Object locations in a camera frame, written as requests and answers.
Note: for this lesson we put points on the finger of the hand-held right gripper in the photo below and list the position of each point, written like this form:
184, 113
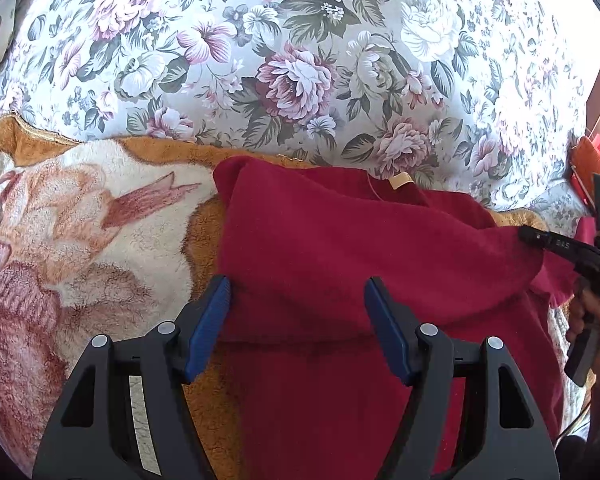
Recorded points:
555, 244

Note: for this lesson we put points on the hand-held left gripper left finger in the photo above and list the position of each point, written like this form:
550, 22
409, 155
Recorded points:
211, 325

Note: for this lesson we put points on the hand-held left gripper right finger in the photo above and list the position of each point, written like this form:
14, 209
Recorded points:
386, 325

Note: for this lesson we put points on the red fleece garment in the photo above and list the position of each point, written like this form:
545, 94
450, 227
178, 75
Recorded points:
330, 245

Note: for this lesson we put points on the orange brown cushion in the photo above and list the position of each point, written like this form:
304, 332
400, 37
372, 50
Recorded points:
592, 165

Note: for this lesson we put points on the orange cream printed fleece blanket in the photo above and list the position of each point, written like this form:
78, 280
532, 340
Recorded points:
90, 240

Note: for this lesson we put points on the floral bedsheet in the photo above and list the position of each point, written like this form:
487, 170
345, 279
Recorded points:
300, 50

